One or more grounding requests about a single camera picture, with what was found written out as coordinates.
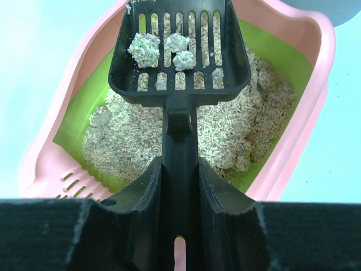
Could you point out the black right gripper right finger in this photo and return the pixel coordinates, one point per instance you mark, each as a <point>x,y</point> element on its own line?
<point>233,237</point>

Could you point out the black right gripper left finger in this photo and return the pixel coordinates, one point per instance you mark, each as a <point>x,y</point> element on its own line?
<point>120,232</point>

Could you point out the tiny grey litter crumb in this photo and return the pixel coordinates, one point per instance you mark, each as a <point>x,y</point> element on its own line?
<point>161,85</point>

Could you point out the small grey litter crumb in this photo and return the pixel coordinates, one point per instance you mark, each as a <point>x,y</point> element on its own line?
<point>217,76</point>

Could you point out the grey litter clump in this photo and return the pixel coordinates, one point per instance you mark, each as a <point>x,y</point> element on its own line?
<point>176,43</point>
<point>183,60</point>

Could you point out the green-flecked white litter clump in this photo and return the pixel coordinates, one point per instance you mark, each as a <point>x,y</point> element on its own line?
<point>144,49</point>

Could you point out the black slotted litter scoop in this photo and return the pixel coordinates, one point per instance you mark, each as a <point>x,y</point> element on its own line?
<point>180,200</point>

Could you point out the beige cat litter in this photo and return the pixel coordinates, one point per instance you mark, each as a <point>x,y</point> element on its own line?
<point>122,138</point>

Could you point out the grey waste bin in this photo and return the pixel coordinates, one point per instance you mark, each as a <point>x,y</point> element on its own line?
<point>337,11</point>

